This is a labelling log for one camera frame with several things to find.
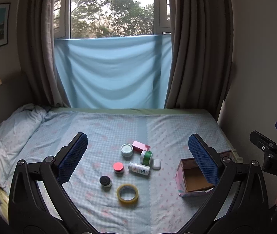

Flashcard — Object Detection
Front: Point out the black lid jar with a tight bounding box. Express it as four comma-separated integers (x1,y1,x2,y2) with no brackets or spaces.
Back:
99,175,112,188

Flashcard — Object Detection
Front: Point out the red lid jar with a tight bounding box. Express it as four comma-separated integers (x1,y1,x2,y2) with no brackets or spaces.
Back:
113,162,124,174

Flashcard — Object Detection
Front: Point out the yellow tape roll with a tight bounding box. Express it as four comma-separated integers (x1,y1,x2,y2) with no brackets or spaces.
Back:
116,184,139,204

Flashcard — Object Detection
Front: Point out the white vitamin bottle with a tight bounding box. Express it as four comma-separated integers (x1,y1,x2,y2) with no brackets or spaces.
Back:
128,162,150,176

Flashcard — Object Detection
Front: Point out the green white jar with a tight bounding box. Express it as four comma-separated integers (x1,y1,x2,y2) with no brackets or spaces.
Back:
139,151,153,166

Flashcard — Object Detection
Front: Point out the pink red box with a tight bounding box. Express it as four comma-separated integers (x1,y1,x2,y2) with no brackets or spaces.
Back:
132,141,151,154

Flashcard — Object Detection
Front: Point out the pink cardboard box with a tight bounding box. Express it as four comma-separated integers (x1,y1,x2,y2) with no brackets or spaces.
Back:
174,158,214,198

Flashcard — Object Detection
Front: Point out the floral pillow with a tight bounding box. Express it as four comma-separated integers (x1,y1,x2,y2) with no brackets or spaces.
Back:
0,104,46,191

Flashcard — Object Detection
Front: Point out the blue floral bedsheet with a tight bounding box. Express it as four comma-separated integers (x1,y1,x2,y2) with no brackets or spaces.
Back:
18,112,232,233

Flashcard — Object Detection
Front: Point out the white earbuds case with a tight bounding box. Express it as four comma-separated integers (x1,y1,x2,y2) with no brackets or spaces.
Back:
152,159,161,170

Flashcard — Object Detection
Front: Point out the pale green lid jar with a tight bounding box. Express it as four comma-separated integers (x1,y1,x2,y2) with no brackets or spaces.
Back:
121,144,133,157

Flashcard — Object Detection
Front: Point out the right brown curtain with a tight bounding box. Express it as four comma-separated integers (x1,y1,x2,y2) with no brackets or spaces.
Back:
165,0,234,119

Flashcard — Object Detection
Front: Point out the brown curtain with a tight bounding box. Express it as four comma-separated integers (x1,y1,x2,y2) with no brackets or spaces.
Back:
165,0,234,119
16,0,70,107

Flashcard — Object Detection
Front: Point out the light blue hanging cloth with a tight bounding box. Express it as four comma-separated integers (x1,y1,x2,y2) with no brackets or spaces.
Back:
54,35,172,109

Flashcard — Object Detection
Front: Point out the left brown curtain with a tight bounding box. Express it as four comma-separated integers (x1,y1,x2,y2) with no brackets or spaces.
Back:
16,0,70,107

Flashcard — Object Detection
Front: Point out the window frame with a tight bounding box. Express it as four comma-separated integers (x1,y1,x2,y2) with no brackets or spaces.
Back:
53,0,170,39

